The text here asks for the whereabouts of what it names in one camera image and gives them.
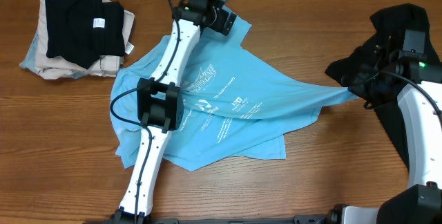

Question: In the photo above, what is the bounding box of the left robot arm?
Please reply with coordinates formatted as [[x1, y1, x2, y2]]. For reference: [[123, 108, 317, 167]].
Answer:
[[109, 0, 236, 224]]

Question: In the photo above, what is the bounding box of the folded beige garment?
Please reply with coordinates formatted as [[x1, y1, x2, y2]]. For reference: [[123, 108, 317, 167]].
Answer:
[[35, 0, 135, 77]]

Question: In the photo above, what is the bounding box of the black t-shirt with logo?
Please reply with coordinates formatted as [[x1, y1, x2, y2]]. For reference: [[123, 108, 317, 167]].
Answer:
[[325, 3, 441, 165]]

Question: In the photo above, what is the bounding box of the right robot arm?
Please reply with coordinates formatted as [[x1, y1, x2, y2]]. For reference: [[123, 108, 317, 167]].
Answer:
[[322, 29, 441, 223]]

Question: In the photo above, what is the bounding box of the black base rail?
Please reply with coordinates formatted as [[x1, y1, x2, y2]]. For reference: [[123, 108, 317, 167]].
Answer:
[[82, 214, 332, 224]]

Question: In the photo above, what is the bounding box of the light blue printed t-shirt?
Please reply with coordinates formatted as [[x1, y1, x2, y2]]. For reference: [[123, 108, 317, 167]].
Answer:
[[109, 5, 360, 173]]

